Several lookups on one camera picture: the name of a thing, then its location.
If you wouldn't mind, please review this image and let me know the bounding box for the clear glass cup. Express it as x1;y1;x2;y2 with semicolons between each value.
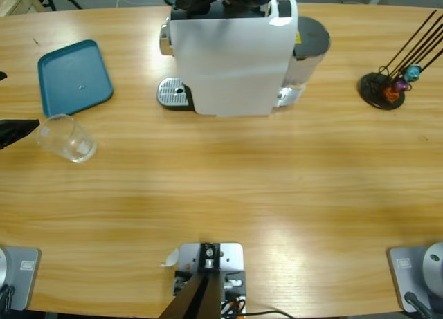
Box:
36;113;98;164

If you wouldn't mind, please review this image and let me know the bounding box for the white capsule coffee machine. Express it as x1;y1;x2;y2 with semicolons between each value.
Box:
158;0;332;118

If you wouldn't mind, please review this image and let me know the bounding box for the teal plastic tray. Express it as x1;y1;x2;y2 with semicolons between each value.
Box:
37;39;114;118

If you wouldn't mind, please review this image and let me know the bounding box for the black capsule holder with rods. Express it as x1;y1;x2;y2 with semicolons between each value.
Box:
357;9;443;111

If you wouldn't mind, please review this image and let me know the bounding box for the white paper tab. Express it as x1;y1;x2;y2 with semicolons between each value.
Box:
159;248;181;268

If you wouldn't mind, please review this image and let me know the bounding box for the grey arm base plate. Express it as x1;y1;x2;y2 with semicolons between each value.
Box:
0;246;42;312
386;241;443;313

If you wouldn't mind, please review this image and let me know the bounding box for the black base cable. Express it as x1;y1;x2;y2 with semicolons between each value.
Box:
0;284;17;313
404;291;435;319

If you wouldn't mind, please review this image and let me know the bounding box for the white mount block dark post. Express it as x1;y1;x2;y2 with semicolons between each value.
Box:
158;241;247;319

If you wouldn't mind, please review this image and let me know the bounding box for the orange wire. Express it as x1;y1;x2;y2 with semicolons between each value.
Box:
221;296;245;315

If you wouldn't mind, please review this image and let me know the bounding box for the thin black cable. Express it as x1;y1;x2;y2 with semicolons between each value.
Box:
242;309;295;319

